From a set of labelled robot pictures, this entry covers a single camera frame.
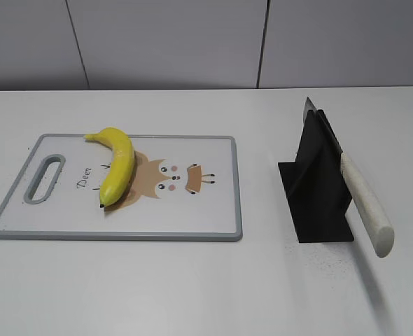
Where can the white handled kitchen knife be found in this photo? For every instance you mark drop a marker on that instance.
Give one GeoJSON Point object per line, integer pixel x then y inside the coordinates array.
{"type": "Point", "coordinates": [370, 209]}

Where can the yellow plastic banana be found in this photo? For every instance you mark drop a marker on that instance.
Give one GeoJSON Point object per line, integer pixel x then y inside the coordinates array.
{"type": "Point", "coordinates": [122, 164]}

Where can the white grey deer cutting board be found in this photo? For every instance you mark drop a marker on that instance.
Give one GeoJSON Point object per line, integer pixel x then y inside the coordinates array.
{"type": "Point", "coordinates": [185, 188]}

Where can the black knife stand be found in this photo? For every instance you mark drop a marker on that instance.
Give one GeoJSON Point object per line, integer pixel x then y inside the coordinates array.
{"type": "Point", "coordinates": [317, 195]}

